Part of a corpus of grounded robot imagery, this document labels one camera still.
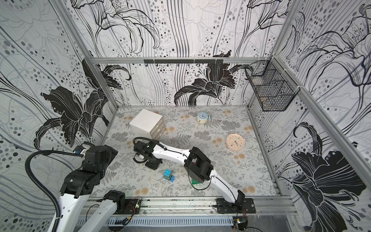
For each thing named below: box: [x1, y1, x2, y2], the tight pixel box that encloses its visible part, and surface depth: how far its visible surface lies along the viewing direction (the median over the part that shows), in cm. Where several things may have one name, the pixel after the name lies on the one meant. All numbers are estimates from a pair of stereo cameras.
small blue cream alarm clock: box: [196, 111, 212, 125], surface depth 109 cm
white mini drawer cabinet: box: [129, 108, 167, 141], surface depth 95 cm
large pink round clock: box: [226, 133, 245, 152], surface depth 96 cm
